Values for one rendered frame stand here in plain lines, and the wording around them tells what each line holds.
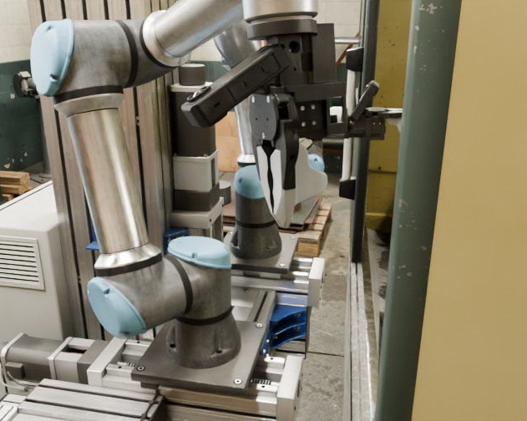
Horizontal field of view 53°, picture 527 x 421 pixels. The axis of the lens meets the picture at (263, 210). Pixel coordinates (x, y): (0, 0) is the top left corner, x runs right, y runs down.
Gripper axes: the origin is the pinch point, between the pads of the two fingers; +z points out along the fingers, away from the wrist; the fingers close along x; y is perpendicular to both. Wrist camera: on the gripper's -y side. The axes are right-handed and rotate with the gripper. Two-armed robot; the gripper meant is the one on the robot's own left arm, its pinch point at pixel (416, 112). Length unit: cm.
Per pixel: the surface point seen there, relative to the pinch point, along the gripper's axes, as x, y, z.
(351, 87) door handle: -36.2, -2.6, -17.9
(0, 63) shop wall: -381, 10, -385
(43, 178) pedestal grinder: -356, 129, -343
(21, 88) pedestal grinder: -352, 33, -347
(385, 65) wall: -100, -4, -2
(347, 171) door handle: -36.2, 27.6, -18.7
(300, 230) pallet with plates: -218, 126, -53
